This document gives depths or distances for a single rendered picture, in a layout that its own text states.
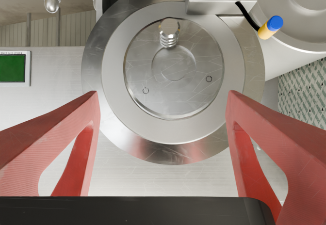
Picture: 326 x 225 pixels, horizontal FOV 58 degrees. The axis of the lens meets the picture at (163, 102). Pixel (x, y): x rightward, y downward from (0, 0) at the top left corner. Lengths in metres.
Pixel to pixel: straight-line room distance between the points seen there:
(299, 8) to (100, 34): 0.17
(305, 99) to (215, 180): 0.25
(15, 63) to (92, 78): 0.40
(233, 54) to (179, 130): 0.07
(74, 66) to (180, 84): 0.40
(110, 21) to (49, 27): 3.70
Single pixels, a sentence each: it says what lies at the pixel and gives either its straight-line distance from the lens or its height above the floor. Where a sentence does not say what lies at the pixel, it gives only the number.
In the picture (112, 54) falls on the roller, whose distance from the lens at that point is 0.24.
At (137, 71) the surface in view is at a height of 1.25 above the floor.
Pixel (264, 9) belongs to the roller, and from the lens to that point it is 0.27.
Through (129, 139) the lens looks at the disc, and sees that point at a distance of 0.23.
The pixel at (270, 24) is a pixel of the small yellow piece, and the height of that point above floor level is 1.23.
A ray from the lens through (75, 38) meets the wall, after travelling 3.65.
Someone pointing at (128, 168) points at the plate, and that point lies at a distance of 0.58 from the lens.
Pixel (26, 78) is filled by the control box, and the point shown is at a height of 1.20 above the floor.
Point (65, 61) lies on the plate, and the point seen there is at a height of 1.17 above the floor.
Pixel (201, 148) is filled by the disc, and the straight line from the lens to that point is 0.24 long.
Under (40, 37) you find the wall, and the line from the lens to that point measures 4.00.
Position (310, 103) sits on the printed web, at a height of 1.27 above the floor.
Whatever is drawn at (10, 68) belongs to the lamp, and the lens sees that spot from 0.64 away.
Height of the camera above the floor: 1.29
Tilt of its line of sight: 4 degrees down
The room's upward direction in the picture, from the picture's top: 180 degrees clockwise
